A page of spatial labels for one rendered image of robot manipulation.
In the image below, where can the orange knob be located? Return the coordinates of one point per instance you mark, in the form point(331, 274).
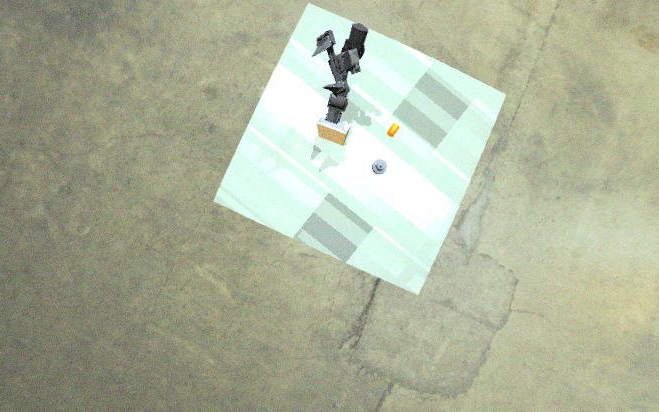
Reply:
point(393, 130)

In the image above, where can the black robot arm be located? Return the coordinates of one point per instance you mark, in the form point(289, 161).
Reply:
point(352, 52)

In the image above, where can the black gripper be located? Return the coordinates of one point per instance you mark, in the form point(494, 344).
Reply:
point(337, 64)

